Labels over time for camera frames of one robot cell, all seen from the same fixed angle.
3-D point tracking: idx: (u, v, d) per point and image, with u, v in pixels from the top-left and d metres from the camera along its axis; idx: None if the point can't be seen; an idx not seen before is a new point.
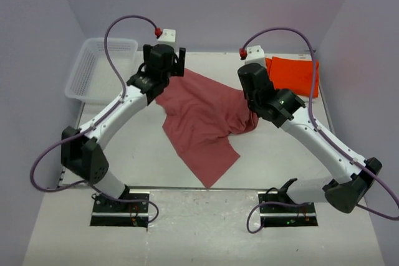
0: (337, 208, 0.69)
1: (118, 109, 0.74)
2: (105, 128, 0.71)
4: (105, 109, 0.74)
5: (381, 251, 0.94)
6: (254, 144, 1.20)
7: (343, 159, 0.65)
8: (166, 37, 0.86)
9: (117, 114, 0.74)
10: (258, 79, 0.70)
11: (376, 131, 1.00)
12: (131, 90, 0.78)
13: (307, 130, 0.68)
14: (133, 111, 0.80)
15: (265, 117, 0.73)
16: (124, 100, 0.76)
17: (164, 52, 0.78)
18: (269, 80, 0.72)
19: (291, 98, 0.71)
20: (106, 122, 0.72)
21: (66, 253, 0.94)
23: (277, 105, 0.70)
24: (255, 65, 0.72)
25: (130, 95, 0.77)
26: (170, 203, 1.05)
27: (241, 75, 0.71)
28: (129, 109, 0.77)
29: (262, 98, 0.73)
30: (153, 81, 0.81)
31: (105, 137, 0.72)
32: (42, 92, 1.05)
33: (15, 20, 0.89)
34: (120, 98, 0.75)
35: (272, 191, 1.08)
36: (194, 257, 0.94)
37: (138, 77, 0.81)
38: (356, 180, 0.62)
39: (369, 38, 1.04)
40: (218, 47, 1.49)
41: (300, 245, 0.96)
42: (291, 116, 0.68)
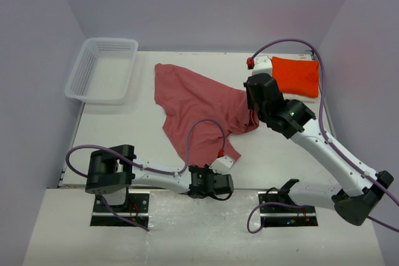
0: (348, 220, 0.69)
1: (166, 178, 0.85)
2: (145, 177, 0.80)
4: (160, 167, 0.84)
5: (381, 251, 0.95)
6: (254, 144, 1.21)
7: (355, 173, 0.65)
8: (225, 161, 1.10)
9: (162, 179, 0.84)
10: (268, 90, 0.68)
11: (376, 132, 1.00)
12: (186, 175, 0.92)
13: (318, 142, 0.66)
14: (168, 187, 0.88)
15: (274, 128, 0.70)
16: (176, 177, 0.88)
17: (228, 187, 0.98)
18: (279, 91, 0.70)
19: (301, 109, 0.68)
20: (151, 175, 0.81)
21: (67, 253, 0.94)
23: (287, 116, 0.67)
24: (264, 76, 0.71)
25: (181, 178, 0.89)
26: (170, 203, 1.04)
27: (250, 85, 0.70)
28: (171, 183, 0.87)
29: (272, 108, 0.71)
30: (200, 189, 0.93)
31: (135, 180, 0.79)
32: (41, 92, 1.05)
33: (15, 21, 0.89)
34: (177, 172, 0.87)
35: (272, 191, 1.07)
36: (194, 257, 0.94)
37: (199, 174, 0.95)
38: (368, 195, 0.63)
39: (369, 39, 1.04)
40: (219, 47, 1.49)
41: (300, 245, 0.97)
42: (301, 128, 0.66)
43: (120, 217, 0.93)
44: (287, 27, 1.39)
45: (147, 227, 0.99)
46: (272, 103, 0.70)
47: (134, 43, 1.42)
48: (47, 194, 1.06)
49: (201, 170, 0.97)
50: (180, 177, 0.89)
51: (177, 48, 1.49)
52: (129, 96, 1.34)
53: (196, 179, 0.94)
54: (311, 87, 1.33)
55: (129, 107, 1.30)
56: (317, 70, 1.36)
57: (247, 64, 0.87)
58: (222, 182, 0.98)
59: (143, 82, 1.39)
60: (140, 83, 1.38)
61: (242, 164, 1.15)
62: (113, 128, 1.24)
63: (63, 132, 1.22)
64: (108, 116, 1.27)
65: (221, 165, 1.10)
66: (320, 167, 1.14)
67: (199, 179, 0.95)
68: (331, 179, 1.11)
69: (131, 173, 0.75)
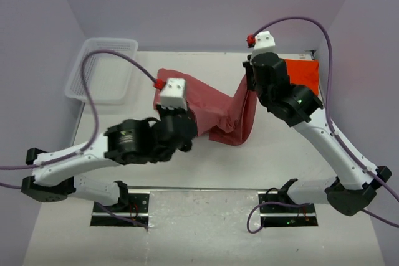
0: (339, 210, 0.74)
1: (72, 160, 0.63)
2: (48, 172, 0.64)
4: (63, 151, 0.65)
5: (382, 251, 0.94)
6: (254, 144, 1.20)
7: (356, 167, 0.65)
8: (171, 91, 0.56)
9: (68, 164, 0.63)
10: (277, 73, 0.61)
11: (375, 132, 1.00)
12: (101, 142, 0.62)
13: (323, 133, 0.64)
14: (98, 166, 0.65)
15: (277, 114, 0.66)
16: (83, 155, 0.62)
17: (186, 136, 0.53)
18: (286, 75, 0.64)
19: (309, 96, 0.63)
20: (53, 169, 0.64)
21: (67, 254, 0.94)
23: (295, 104, 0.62)
24: (272, 56, 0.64)
25: (93, 150, 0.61)
26: (170, 202, 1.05)
27: (257, 65, 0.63)
28: (86, 164, 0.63)
29: (277, 93, 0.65)
30: (141, 148, 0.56)
31: (47, 180, 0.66)
32: (41, 91, 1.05)
33: (15, 22, 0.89)
34: (80, 151, 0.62)
35: (272, 191, 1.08)
36: (194, 257, 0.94)
37: (123, 129, 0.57)
38: (368, 190, 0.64)
39: (369, 38, 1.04)
40: (218, 47, 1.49)
41: (300, 245, 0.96)
42: (307, 118, 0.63)
43: (120, 217, 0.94)
44: (287, 27, 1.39)
45: (146, 225, 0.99)
46: (279, 87, 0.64)
47: (134, 43, 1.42)
48: None
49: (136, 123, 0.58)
50: (91, 149, 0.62)
51: (176, 48, 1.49)
52: (129, 96, 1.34)
53: (124, 138, 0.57)
54: (310, 87, 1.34)
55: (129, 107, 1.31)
56: (317, 70, 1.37)
57: (247, 42, 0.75)
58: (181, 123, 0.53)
59: (143, 82, 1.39)
60: (140, 83, 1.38)
61: (242, 164, 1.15)
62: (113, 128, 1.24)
63: (63, 132, 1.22)
64: (108, 116, 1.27)
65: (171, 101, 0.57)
66: (320, 167, 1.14)
67: (129, 138, 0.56)
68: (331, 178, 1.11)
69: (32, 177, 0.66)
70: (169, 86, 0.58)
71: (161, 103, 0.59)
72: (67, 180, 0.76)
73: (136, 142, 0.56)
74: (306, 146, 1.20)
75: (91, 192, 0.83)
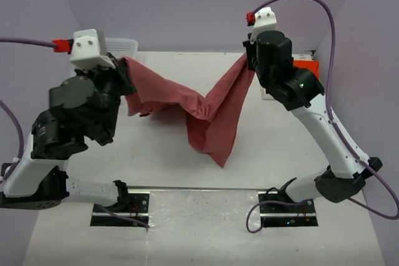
0: (325, 197, 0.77)
1: (18, 170, 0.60)
2: (9, 186, 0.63)
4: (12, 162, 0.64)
5: (382, 251, 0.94)
6: (254, 144, 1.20)
7: (350, 157, 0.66)
8: (83, 52, 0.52)
9: (16, 174, 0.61)
10: (281, 53, 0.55)
11: (374, 131, 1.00)
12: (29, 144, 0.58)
13: (322, 120, 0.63)
14: (47, 166, 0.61)
15: (276, 97, 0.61)
16: (22, 161, 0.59)
17: (70, 108, 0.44)
18: (290, 56, 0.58)
19: (311, 80, 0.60)
20: (10, 184, 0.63)
21: (67, 254, 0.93)
23: (297, 88, 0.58)
24: (277, 33, 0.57)
25: (27, 154, 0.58)
26: (170, 202, 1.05)
27: (260, 42, 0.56)
28: (31, 169, 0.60)
29: (278, 75, 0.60)
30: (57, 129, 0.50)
31: (17, 192, 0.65)
32: (41, 91, 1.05)
33: (15, 21, 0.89)
34: (18, 158, 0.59)
35: (272, 191, 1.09)
36: (194, 257, 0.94)
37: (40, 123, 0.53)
38: (358, 180, 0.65)
39: (368, 37, 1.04)
40: (218, 47, 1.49)
41: (300, 245, 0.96)
42: (308, 104, 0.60)
43: (120, 217, 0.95)
44: (287, 27, 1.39)
45: (146, 224, 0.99)
46: (282, 68, 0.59)
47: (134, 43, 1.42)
48: None
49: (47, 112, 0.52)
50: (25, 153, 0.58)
51: (176, 48, 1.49)
52: None
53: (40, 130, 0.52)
54: None
55: None
56: (317, 70, 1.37)
57: (246, 20, 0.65)
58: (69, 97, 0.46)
59: None
60: None
61: (241, 164, 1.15)
62: None
63: None
64: None
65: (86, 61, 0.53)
66: (320, 167, 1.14)
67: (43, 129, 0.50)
68: None
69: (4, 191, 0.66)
70: (78, 44, 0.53)
71: (78, 65, 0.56)
72: (59, 185, 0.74)
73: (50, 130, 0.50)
74: (305, 146, 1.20)
75: (85, 192, 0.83)
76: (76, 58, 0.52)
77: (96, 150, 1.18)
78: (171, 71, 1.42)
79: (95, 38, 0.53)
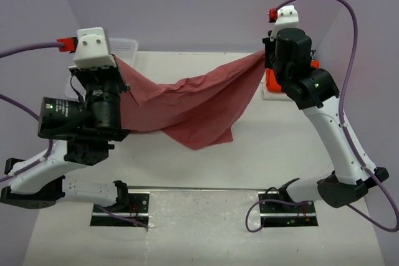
0: (326, 202, 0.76)
1: (38, 167, 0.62)
2: (20, 181, 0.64)
4: (33, 159, 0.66)
5: (381, 251, 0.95)
6: (254, 144, 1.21)
7: (355, 163, 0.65)
8: (90, 51, 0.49)
9: (35, 172, 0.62)
10: (299, 51, 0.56)
11: (374, 131, 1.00)
12: (60, 146, 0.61)
13: (332, 123, 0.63)
14: (67, 169, 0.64)
15: (289, 94, 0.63)
16: (47, 161, 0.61)
17: (42, 131, 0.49)
18: (309, 55, 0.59)
19: (327, 81, 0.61)
20: (24, 179, 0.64)
21: (67, 254, 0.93)
23: (310, 87, 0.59)
24: (299, 31, 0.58)
25: (55, 156, 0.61)
26: (170, 202, 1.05)
27: (280, 38, 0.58)
28: (53, 170, 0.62)
29: (294, 73, 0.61)
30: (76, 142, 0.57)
31: (25, 189, 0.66)
32: (41, 91, 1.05)
33: (15, 21, 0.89)
34: (43, 157, 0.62)
35: (272, 191, 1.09)
36: (194, 257, 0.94)
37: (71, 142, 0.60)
38: (360, 187, 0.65)
39: (369, 38, 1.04)
40: (219, 47, 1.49)
41: (300, 245, 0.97)
42: (320, 104, 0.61)
43: (121, 218, 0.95)
44: None
45: (146, 225, 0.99)
46: (298, 66, 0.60)
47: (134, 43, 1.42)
48: None
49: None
50: (54, 154, 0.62)
51: (176, 48, 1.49)
52: None
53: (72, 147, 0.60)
54: None
55: None
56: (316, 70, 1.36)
57: (269, 17, 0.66)
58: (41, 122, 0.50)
59: None
60: None
61: (241, 163, 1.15)
62: None
63: None
64: None
65: (95, 61, 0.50)
66: (320, 167, 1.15)
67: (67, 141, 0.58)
68: None
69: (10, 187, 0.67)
70: (85, 43, 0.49)
71: (83, 66, 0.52)
72: (54, 185, 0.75)
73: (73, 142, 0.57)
74: (306, 146, 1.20)
75: (83, 194, 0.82)
76: (83, 58, 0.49)
77: None
78: (171, 71, 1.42)
79: (102, 37, 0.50)
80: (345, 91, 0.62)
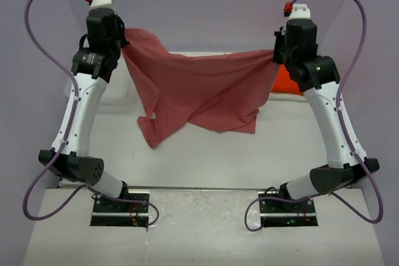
0: (317, 189, 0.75)
1: (79, 109, 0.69)
2: (76, 136, 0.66)
4: (65, 116, 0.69)
5: (381, 251, 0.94)
6: (257, 142, 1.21)
7: (345, 147, 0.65)
8: (299, 14, 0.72)
9: (81, 114, 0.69)
10: (303, 35, 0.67)
11: (373, 131, 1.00)
12: (83, 79, 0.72)
13: (328, 106, 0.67)
14: (97, 101, 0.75)
15: (293, 76, 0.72)
16: (81, 96, 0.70)
17: (105, 16, 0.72)
18: (313, 42, 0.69)
19: (330, 67, 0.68)
20: (78, 130, 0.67)
21: (67, 254, 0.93)
23: (310, 68, 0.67)
24: (307, 20, 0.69)
25: (83, 87, 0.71)
26: (170, 202, 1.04)
27: (289, 25, 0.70)
28: (91, 103, 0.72)
29: (300, 56, 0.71)
30: (103, 53, 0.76)
31: (83, 144, 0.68)
32: (42, 91, 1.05)
33: (16, 22, 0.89)
34: (75, 97, 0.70)
35: (272, 191, 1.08)
36: (194, 257, 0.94)
37: (81, 56, 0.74)
38: (346, 170, 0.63)
39: (367, 37, 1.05)
40: (219, 46, 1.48)
41: (300, 245, 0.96)
42: (318, 86, 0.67)
43: (123, 200, 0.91)
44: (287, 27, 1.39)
45: (151, 222, 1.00)
46: (303, 50, 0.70)
47: None
48: (47, 194, 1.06)
49: (76, 63, 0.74)
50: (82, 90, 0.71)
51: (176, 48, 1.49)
52: (129, 95, 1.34)
53: (90, 58, 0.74)
54: None
55: (129, 106, 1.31)
56: None
57: (283, 10, 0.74)
58: (91, 24, 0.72)
59: None
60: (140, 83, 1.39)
61: (240, 163, 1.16)
62: (112, 128, 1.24)
63: None
64: (109, 116, 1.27)
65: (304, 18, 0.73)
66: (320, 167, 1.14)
67: (91, 56, 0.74)
68: None
69: (70, 152, 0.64)
70: None
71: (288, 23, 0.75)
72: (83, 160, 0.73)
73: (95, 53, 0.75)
74: (306, 146, 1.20)
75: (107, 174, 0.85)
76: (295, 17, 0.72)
77: (96, 150, 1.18)
78: None
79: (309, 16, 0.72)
80: (345, 80, 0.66)
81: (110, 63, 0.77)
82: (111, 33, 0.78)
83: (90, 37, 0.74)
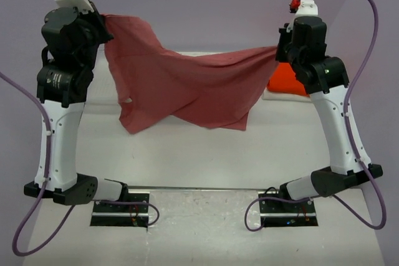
0: (317, 191, 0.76)
1: (55, 142, 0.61)
2: (58, 172, 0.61)
4: (42, 149, 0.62)
5: (381, 250, 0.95)
6: (257, 142, 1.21)
7: (350, 154, 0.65)
8: (306, 11, 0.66)
9: (59, 149, 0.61)
10: (312, 35, 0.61)
11: (373, 129, 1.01)
12: (53, 107, 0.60)
13: (335, 111, 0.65)
14: (75, 123, 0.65)
15: (300, 78, 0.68)
16: (54, 129, 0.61)
17: (67, 24, 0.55)
18: (322, 42, 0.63)
19: (338, 68, 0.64)
20: (58, 166, 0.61)
21: (66, 254, 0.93)
23: (319, 71, 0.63)
24: (316, 18, 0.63)
25: (55, 118, 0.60)
26: (170, 202, 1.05)
27: (297, 23, 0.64)
28: (67, 132, 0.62)
29: (307, 57, 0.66)
30: (73, 71, 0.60)
31: (67, 177, 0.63)
32: None
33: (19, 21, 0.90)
34: (47, 131, 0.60)
35: (271, 191, 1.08)
36: (194, 257, 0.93)
37: (45, 76, 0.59)
38: (350, 178, 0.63)
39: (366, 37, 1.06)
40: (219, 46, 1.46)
41: (300, 245, 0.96)
42: (326, 90, 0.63)
43: (123, 203, 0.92)
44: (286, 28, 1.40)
45: (151, 222, 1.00)
46: (311, 52, 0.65)
47: None
48: None
49: (40, 86, 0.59)
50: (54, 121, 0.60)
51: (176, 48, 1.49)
52: None
53: (54, 79, 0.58)
54: None
55: None
56: None
57: (290, 6, 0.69)
58: (48, 36, 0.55)
59: None
60: None
61: (240, 163, 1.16)
62: (112, 128, 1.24)
63: None
64: (109, 116, 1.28)
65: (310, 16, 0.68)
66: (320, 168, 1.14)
67: (57, 76, 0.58)
68: None
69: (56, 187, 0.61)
70: None
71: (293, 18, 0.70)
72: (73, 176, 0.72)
73: (62, 71, 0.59)
74: (306, 147, 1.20)
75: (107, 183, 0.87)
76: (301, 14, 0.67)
77: (96, 149, 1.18)
78: None
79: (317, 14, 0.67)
80: (354, 83, 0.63)
81: (83, 81, 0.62)
82: (79, 43, 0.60)
83: (53, 52, 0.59)
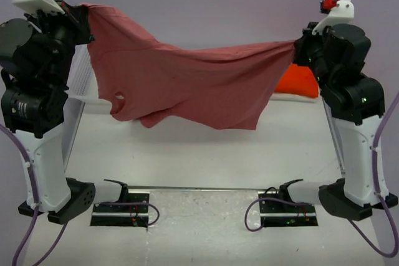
0: (325, 207, 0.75)
1: (37, 171, 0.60)
2: (47, 197, 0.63)
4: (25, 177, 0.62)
5: (382, 251, 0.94)
6: (257, 143, 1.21)
7: (370, 187, 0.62)
8: (342, 13, 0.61)
9: (42, 177, 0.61)
10: (352, 54, 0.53)
11: None
12: (27, 138, 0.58)
13: (364, 143, 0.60)
14: (54, 146, 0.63)
15: (330, 101, 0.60)
16: (33, 160, 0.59)
17: (20, 45, 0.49)
18: (361, 61, 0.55)
19: (375, 94, 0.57)
20: (47, 191, 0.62)
21: (65, 254, 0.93)
23: (356, 96, 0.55)
24: (357, 32, 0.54)
25: (32, 149, 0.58)
26: (170, 202, 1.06)
27: (335, 37, 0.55)
28: (48, 159, 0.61)
29: (340, 78, 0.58)
30: (40, 95, 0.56)
31: (58, 197, 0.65)
32: None
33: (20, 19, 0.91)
34: (26, 164, 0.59)
35: (272, 191, 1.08)
36: (194, 257, 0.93)
37: (9, 101, 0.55)
38: (366, 211, 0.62)
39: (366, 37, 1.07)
40: None
41: (300, 245, 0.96)
42: (359, 121, 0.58)
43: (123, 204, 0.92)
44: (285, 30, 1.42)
45: (151, 222, 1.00)
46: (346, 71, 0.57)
47: None
48: None
49: (7, 114, 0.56)
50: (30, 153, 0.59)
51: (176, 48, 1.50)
52: None
53: (18, 105, 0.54)
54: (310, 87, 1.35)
55: None
56: None
57: (323, 5, 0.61)
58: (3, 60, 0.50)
59: None
60: None
61: (241, 162, 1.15)
62: (112, 128, 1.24)
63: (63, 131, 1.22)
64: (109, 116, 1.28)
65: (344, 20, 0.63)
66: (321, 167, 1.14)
67: (21, 104, 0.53)
68: (331, 179, 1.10)
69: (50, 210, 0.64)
70: None
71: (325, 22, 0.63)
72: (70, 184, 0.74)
73: (27, 98, 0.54)
74: (306, 147, 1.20)
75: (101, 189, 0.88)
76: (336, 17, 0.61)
77: (96, 149, 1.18)
78: None
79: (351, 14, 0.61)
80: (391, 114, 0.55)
81: (55, 105, 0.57)
82: (40, 62, 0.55)
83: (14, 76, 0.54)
